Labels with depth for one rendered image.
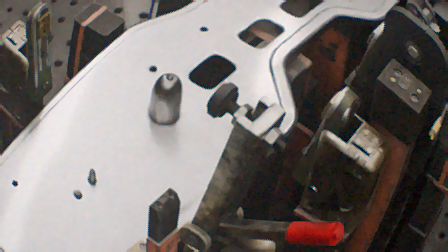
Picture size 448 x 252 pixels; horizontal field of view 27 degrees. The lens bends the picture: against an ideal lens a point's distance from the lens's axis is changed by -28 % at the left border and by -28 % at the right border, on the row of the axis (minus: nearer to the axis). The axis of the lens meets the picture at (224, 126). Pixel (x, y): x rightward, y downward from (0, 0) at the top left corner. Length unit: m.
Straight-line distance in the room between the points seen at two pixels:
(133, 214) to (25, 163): 0.15
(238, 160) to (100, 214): 0.22
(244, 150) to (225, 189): 0.05
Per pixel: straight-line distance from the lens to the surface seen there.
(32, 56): 1.19
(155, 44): 1.27
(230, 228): 1.01
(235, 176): 0.95
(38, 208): 1.10
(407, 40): 1.15
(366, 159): 1.11
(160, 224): 0.88
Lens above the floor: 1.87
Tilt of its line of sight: 47 degrees down
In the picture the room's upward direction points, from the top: 11 degrees clockwise
